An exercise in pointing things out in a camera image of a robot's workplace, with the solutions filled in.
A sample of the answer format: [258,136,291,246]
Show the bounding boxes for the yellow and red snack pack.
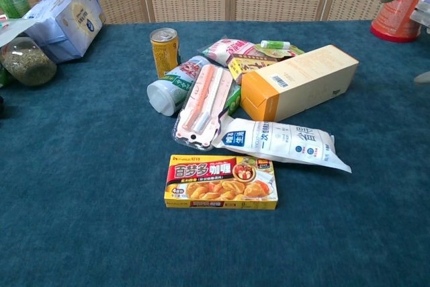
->
[226,44,306,85]

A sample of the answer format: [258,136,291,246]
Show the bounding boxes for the pink and white snack bag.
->
[200,38,258,68]

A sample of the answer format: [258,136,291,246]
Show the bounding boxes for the yellow curry box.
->
[164,154,279,210]

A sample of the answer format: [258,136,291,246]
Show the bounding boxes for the white and blue milk carton pack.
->
[22,0,107,64]

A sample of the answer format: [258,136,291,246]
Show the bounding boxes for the white and green jar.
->
[146,55,211,117]

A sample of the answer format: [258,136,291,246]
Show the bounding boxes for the white plastic bag blue label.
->
[212,117,353,174]

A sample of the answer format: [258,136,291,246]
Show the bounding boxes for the glass jar of grains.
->
[0,36,58,87]

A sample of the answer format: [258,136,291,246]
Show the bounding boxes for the grey stacked packets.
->
[409,0,430,34]

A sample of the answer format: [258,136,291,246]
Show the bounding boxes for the green lip balm tube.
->
[260,40,291,50]

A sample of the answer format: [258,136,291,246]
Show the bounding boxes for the pink toothbrush blister pack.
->
[172,63,237,152]

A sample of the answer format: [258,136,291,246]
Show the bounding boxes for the orange cream tall carton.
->
[240,44,359,122]

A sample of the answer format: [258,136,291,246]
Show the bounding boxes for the yellow drink can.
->
[149,28,181,79]

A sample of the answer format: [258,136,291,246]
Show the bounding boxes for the green snack packet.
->
[225,85,242,116]

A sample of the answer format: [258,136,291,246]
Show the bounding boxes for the orange and red tub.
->
[370,0,423,43]

